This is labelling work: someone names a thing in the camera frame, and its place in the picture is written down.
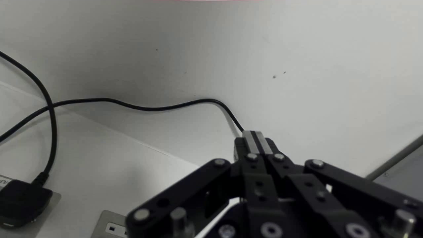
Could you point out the black plug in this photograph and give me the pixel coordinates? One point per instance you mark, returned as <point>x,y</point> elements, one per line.
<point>19,203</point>

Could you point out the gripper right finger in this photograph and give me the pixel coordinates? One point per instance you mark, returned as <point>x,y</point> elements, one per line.
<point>347,188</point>

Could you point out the silver wall socket plate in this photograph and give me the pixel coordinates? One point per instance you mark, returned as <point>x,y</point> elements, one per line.
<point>49,208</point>
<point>109,224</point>

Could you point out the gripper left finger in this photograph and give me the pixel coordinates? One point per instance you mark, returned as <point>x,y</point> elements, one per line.
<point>198,185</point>

